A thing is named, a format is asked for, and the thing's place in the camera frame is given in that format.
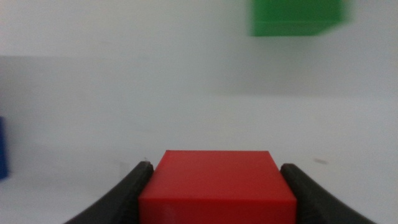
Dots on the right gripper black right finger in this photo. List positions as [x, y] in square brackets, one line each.
[314, 202]

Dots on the red cube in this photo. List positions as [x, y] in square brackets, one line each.
[217, 186]

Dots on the blue cube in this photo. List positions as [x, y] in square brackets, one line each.
[2, 149]

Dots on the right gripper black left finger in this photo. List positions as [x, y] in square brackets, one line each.
[124, 199]

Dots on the green cube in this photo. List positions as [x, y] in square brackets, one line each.
[295, 15]

